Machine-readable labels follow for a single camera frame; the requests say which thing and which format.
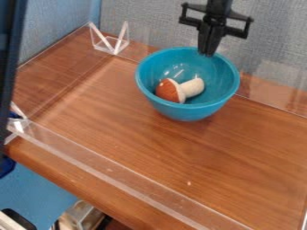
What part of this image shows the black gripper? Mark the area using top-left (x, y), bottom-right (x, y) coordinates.
top-left (179, 2), bottom-right (254, 57)

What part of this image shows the blue plastic bowl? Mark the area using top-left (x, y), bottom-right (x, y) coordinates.
top-left (135, 47), bottom-right (241, 121)

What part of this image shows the brown spotted toy mushroom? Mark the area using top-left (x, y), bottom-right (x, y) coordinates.
top-left (155, 78), bottom-right (206, 103)

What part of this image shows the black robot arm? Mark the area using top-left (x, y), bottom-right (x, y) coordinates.
top-left (179, 0), bottom-right (254, 57)

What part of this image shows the clear acrylic back barrier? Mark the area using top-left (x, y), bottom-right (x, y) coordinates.
top-left (219, 45), bottom-right (307, 118)

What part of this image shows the clear acrylic barrier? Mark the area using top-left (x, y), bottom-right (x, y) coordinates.
top-left (4, 116), bottom-right (257, 230)
top-left (219, 45), bottom-right (307, 118)

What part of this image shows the clear acrylic front barrier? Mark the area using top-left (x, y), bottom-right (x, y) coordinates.
top-left (4, 116), bottom-right (257, 230)

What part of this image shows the blue cloth object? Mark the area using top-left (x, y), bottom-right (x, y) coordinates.
top-left (0, 111), bottom-right (22, 179)

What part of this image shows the black and white object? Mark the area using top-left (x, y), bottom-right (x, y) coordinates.
top-left (0, 208), bottom-right (38, 230)

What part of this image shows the clear acrylic corner bracket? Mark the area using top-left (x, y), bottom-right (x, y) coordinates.
top-left (88, 21), bottom-right (130, 55)

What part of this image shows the dark blurred foreground post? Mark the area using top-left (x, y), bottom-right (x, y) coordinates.
top-left (0, 0), bottom-right (28, 170)

